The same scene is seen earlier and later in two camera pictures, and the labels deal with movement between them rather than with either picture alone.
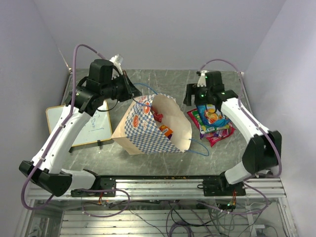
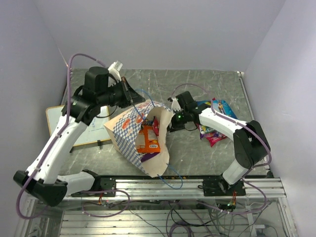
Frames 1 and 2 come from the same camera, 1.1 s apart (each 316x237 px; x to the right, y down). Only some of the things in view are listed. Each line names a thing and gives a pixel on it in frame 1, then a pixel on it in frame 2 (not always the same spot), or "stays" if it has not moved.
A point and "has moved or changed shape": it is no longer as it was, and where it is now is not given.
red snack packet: (157, 117) to (156, 125)
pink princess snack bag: (215, 137) stays
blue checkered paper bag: (152, 124) has moved or changed shape
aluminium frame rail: (117, 188) stays
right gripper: (192, 89) to (176, 126)
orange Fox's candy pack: (166, 131) to (147, 140)
